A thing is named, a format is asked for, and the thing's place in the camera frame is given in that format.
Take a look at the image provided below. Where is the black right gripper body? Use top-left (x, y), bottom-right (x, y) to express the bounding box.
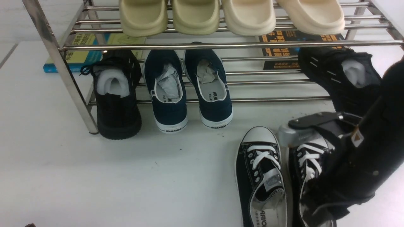
top-left (303, 122), bottom-right (379, 221)

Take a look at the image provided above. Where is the black canvas laced sneaker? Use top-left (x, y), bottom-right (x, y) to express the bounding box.
top-left (235, 126), bottom-right (288, 227)

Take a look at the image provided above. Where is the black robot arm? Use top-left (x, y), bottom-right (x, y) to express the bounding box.
top-left (300, 60), bottom-right (403, 227)

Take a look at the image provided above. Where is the stainless steel shoe rack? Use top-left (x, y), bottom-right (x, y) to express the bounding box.
top-left (23, 0), bottom-right (403, 135)

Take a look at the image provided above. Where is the black knit sneaker right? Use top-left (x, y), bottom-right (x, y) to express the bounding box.
top-left (298, 47), bottom-right (382, 117)

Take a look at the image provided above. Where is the black knit sneaker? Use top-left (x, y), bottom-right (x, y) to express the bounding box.
top-left (298, 47), bottom-right (382, 117)
top-left (80, 50), bottom-right (142, 140)

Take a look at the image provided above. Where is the black orange book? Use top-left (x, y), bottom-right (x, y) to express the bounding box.
top-left (256, 30), bottom-right (345, 70)

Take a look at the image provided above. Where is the cream foam slipper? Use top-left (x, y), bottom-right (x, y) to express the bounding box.
top-left (221, 0), bottom-right (276, 36)
top-left (276, 0), bottom-right (345, 35)

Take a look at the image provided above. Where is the navy canvas shoe right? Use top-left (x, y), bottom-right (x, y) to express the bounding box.
top-left (183, 49), bottom-right (234, 129)

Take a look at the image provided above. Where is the navy canvas shoe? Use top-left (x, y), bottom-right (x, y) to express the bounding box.
top-left (143, 50), bottom-right (188, 134)
top-left (183, 49), bottom-right (234, 129)

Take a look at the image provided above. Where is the navy canvas shoe left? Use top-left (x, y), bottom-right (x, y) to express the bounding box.
top-left (143, 50), bottom-right (188, 134)

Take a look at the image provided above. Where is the black knit sneaker left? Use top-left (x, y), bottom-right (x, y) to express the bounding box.
top-left (80, 50), bottom-right (142, 140)

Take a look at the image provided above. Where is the olive green foam slipper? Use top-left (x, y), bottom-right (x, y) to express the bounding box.
top-left (119, 0), bottom-right (168, 37)

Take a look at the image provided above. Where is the yellow blue book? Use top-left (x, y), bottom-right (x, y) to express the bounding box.
top-left (43, 33), bottom-right (147, 73)

